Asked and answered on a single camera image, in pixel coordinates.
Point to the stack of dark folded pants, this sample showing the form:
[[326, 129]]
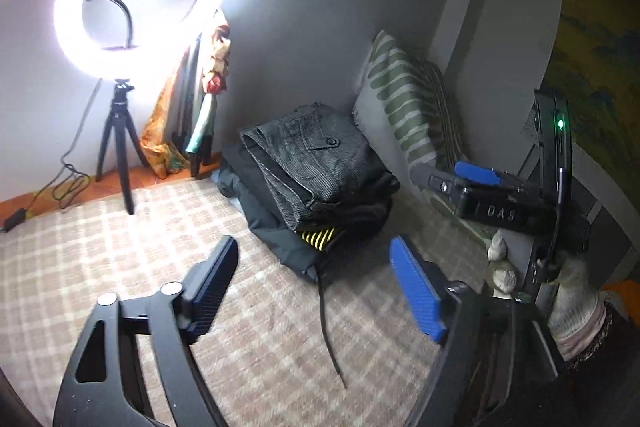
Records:
[[270, 227]]

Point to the beige checked blanket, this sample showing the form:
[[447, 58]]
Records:
[[150, 232]]

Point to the orange cloth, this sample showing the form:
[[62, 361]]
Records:
[[625, 292]]

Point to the black folded stand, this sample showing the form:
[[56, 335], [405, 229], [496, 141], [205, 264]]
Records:
[[195, 162]]

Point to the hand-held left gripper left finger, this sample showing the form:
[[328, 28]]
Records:
[[215, 277]]

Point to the black tripod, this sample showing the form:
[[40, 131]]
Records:
[[119, 107]]

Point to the colourful hanging cloth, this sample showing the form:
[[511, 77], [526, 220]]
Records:
[[160, 132]]

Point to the yellow printed wall hanging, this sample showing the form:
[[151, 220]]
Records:
[[600, 57]]

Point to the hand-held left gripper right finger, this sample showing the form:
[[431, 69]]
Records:
[[415, 287]]

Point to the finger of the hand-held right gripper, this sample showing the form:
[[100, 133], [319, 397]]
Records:
[[477, 173], [440, 187]]

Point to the grey checked pants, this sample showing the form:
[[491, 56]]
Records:
[[320, 157]]

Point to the person's right forearm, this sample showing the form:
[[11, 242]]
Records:
[[610, 357]]

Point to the person's right hand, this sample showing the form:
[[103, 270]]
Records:
[[575, 297]]

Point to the black pants yellow stripes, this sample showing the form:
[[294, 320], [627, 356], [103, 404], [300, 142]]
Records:
[[317, 239]]

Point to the black power adapter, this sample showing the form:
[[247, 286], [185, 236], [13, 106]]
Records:
[[14, 219]]

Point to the green patterned white pillow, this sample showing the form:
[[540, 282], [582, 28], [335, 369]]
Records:
[[400, 107]]

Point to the black gooseneck phone holder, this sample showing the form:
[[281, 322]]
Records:
[[122, 4]]

